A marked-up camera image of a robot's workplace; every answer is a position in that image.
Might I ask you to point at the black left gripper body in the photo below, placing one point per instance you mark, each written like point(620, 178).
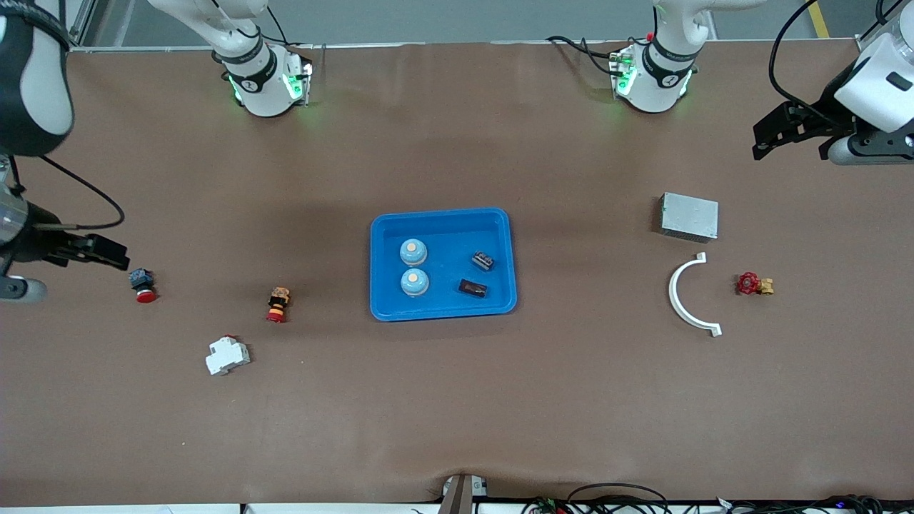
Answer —
point(822, 123)

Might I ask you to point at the brown electrolytic capacitor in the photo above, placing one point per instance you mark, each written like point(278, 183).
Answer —
point(473, 287)

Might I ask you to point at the blue bell with cream button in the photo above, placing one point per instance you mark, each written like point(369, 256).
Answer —
point(414, 283)
point(413, 251)

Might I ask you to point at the white circuit breaker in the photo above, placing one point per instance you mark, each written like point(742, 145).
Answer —
point(227, 355)

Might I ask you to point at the grey metal box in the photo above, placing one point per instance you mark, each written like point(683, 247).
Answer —
point(689, 216)

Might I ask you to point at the blue plastic tray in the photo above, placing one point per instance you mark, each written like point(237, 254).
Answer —
point(450, 232)

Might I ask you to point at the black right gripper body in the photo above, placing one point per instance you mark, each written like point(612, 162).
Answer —
point(36, 241)

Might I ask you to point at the orange red emergency stop switch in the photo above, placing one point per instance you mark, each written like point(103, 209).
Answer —
point(278, 305)

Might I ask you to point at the aluminium frame profile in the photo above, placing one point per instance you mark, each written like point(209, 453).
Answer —
point(82, 25)

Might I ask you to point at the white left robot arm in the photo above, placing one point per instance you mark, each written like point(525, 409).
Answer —
point(657, 93)

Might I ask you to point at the brown table mat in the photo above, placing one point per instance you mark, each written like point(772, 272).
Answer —
point(457, 400)

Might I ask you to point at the white curved plastic bracket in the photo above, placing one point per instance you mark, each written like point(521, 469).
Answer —
point(673, 293)

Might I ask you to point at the red push button black body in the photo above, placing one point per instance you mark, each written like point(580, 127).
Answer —
point(143, 284)

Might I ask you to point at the metal base bracket green light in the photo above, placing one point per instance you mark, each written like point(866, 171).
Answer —
point(621, 71)
point(298, 82)

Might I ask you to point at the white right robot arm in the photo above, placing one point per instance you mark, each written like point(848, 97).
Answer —
point(264, 93)

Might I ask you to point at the black left camera bracket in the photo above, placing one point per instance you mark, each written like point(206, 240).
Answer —
point(882, 139)

